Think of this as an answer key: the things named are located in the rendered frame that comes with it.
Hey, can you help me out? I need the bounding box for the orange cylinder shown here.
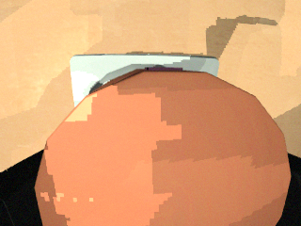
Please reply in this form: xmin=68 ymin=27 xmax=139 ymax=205
xmin=34 ymin=68 xmax=291 ymax=226

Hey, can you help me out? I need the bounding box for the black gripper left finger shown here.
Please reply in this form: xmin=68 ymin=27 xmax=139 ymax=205
xmin=0 ymin=148 xmax=44 ymax=226

